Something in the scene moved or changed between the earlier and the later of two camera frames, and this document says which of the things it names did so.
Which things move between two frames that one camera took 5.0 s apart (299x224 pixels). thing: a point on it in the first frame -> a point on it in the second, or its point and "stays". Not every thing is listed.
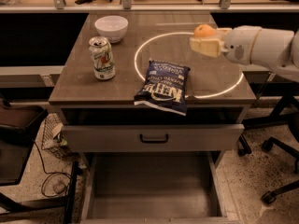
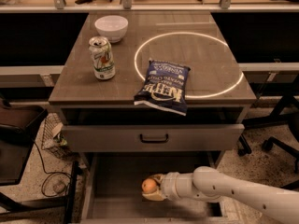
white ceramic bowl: (113, 27) stays
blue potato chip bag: (164, 87) stays
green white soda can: (102, 58) stays
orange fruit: (205, 31) -> (149, 186)
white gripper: (239, 45) -> (168, 186)
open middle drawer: (154, 188) stays
